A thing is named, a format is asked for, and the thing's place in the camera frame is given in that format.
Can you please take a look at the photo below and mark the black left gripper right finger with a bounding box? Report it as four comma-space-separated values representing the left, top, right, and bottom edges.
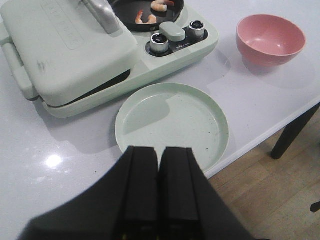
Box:
158, 147, 253, 240

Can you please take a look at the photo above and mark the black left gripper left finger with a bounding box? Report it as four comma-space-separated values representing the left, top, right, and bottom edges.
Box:
21, 146, 158, 240

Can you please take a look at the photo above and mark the breakfast maker hinged lid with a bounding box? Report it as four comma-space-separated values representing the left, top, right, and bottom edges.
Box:
0, 0, 139, 107

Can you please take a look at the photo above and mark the pink plastic bowl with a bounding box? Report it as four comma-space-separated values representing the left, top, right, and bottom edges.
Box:
236, 14, 307, 67

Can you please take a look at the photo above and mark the orange shrimp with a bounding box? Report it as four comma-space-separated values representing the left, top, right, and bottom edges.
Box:
150, 0, 175, 13
135, 10, 158, 25

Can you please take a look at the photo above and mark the mint green breakfast maker base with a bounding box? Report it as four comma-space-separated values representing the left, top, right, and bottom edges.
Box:
42, 5, 219, 118

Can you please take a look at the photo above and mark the mint green round plate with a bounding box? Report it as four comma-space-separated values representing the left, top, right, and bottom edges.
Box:
115, 83, 230, 173

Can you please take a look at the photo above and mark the black table leg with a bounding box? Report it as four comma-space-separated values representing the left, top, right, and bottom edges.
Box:
270, 103, 320, 160

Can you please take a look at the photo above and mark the left silver control knob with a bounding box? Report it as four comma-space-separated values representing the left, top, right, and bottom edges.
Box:
150, 33, 169, 54

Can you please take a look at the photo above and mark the silver control knob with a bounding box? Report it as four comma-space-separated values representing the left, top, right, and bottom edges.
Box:
150, 33, 169, 54
187, 20, 205, 39

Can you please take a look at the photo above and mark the right silver control knob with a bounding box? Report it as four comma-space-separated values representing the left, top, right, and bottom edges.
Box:
187, 20, 205, 39

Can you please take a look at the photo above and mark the black round frying pan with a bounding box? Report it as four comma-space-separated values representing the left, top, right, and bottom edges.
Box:
109, 0, 184, 32

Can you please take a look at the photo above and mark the mint green pan handle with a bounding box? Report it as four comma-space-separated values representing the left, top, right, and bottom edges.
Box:
159, 21, 186, 42

